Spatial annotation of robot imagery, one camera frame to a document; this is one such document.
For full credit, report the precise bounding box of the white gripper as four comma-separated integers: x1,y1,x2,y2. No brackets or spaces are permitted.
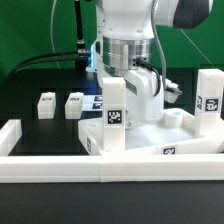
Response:
124,68,182,129

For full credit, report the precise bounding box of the white desk top panel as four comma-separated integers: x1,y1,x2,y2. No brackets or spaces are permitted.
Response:
78,108,224,156

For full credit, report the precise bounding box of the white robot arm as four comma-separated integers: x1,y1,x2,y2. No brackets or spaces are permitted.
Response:
92,0,213,128

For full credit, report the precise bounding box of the fiducial marker sheet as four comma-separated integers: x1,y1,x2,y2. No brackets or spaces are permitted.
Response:
82,95,102,111

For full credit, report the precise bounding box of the black vertical pole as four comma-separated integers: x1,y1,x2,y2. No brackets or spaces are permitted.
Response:
73,0,86,69

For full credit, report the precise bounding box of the black cable bundle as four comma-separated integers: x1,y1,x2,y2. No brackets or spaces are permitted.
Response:
6,50,92,79

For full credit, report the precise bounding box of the white U-shaped fixture frame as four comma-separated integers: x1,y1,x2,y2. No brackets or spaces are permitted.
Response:
0,120,224,183

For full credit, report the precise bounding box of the white thin cable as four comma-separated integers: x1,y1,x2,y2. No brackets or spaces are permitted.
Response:
49,0,62,69

